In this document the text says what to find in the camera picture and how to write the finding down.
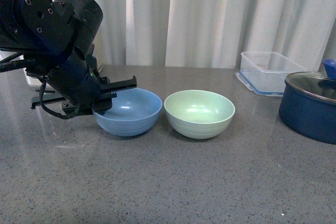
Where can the green bowl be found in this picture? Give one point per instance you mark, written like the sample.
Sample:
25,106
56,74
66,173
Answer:
199,114

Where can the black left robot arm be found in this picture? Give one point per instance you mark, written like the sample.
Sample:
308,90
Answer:
53,41

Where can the cream two-slot toaster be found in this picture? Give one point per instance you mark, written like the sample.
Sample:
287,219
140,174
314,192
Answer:
32,82

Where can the clear plastic food container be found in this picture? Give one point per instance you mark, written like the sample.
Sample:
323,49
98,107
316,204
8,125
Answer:
264,72

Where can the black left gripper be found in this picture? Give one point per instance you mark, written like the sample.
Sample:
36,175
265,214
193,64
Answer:
79,90

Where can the blue pot with glass lid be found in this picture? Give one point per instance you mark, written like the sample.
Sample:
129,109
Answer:
308,103

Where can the blue bowl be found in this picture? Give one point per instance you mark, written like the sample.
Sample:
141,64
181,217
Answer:
133,112

